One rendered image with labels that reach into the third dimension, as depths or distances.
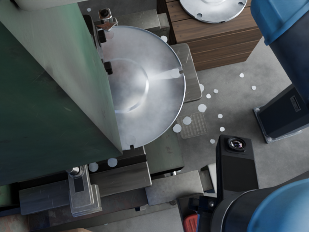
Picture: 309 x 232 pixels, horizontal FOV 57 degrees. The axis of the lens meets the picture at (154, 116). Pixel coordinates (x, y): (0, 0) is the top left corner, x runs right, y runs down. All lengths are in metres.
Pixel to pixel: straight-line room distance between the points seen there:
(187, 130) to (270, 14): 1.02
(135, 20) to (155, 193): 0.49
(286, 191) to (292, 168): 1.33
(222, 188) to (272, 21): 0.18
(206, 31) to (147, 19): 0.40
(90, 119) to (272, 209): 0.11
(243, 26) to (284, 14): 1.02
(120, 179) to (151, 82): 0.23
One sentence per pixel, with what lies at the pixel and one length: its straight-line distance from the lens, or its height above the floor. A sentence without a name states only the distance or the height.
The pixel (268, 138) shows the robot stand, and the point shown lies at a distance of 1.47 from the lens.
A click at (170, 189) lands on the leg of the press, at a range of 0.72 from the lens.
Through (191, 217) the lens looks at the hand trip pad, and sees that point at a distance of 0.61.
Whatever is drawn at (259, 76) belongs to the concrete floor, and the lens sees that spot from 1.58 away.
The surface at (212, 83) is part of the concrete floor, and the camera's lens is 1.50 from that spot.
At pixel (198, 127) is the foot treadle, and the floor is 0.16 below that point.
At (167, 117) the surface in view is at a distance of 0.60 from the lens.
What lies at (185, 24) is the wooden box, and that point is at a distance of 1.21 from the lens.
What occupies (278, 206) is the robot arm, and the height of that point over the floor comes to 1.21.
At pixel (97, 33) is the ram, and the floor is 0.95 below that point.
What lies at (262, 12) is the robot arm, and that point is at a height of 1.17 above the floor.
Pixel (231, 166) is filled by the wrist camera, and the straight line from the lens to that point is 0.36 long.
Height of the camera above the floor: 1.37
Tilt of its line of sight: 75 degrees down
